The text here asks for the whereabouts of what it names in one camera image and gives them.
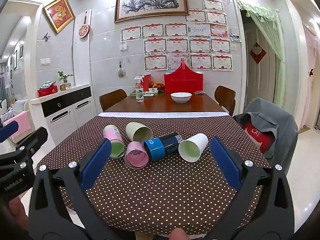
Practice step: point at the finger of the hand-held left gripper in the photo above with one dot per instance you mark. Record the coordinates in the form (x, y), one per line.
(32, 140)
(8, 131)

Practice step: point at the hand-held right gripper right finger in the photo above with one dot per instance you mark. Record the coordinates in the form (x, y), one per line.
(226, 162)

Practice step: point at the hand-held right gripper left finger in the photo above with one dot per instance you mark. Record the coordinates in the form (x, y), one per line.
(96, 162)

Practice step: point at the pink printed cup green inside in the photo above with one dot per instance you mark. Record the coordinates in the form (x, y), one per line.
(112, 136)

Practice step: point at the white cup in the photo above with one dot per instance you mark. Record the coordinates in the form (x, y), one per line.
(200, 140)

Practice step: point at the plain pink cup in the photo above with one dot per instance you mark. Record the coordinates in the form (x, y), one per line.
(135, 148)

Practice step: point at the pale green cup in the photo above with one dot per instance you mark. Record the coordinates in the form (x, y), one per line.
(133, 130)

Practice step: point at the blue and black cup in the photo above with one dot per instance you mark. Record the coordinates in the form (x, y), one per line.
(160, 148)

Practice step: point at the person's right hand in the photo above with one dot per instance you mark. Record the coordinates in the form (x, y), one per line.
(178, 234)

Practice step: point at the pink towel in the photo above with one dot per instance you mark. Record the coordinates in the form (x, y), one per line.
(18, 125)

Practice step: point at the light sofa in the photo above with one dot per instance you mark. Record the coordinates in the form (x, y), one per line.
(15, 106)

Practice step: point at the white and black sideboard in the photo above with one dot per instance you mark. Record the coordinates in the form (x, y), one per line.
(65, 115)

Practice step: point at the red tin box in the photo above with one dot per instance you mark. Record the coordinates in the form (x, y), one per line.
(47, 92)

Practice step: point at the patterned cloth bundle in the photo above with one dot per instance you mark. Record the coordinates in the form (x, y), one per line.
(48, 84)

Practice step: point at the brown wooden chair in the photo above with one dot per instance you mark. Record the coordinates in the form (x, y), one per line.
(225, 96)
(112, 98)

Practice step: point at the brown polka dot tablecloth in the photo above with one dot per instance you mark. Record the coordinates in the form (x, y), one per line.
(155, 195)

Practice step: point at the grey jacket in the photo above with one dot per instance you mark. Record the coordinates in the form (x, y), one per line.
(282, 125)

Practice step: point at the small potted plant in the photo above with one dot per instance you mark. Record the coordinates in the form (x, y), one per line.
(65, 78)

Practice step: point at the white bowl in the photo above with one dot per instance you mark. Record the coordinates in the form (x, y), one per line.
(181, 97)

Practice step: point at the clear spray bottle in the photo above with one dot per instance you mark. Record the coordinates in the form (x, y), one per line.
(140, 93)

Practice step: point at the white door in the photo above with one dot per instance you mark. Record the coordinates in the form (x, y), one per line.
(252, 85)

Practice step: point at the green tray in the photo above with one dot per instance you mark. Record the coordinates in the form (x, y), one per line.
(153, 94)

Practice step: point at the red gift bag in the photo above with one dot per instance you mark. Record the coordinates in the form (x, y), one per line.
(183, 82)

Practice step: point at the grey hanging brush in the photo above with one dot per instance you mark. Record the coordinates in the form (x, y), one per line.
(121, 72)

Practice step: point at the red gift box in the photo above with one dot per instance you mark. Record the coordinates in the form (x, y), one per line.
(145, 82)

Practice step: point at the plate of orange snacks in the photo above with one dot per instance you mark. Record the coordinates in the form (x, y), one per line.
(157, 86)

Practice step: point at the red diamond door decoration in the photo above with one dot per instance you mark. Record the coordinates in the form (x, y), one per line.
(258, 53)

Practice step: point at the green door curtain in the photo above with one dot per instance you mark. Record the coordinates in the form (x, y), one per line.
(277, 55)

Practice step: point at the round wooden hanging trivet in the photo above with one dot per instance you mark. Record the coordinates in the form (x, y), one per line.
(84, 31)

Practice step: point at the red gold framed picture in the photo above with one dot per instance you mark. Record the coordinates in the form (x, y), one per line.
(59, 13)

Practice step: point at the pink curtain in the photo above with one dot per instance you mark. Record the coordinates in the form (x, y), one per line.
(312, 55)

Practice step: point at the framed plum blossom painting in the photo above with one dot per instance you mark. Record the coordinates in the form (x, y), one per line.
(151, 2)

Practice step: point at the black framed wall picture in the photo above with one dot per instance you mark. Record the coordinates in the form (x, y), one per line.
(15, 60)
(21, 51)

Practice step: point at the double wall switch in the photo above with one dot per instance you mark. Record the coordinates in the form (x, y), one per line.
(45, 61)

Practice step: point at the butterfly wall decoration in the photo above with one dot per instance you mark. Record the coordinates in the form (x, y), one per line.
(46, 36)

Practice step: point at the white wall switch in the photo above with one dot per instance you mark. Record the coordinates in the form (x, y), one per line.
(123, 46)
(233, 47)

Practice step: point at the small wall photo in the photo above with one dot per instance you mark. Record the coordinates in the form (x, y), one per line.
(236, 38)

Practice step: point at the wall of award certificates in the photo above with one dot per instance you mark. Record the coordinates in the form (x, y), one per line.
(177, 46)

